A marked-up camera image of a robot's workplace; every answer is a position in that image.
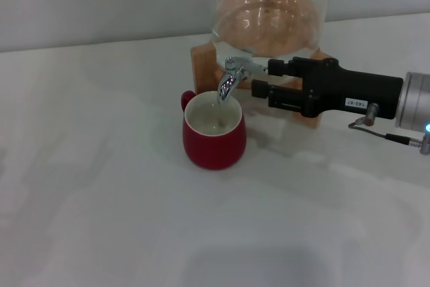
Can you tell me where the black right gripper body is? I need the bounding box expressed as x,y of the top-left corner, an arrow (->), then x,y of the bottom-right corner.
300,58 -> 404,121

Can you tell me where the chrome faucet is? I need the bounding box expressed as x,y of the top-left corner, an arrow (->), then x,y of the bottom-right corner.
218,55 -> 269,104

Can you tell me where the red ceramic cup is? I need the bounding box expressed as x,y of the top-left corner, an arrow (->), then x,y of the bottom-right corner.
181,90 -> 247,170

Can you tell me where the glass water dispenser jar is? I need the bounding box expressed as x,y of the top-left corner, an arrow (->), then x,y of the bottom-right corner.
208,0 -> 332,76

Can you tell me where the wooden dispenser stand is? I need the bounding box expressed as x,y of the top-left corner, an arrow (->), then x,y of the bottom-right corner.
190,40 -> 337,130

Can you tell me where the grey right arm cable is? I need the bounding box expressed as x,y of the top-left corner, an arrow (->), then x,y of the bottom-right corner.
347,104 -> 430,156

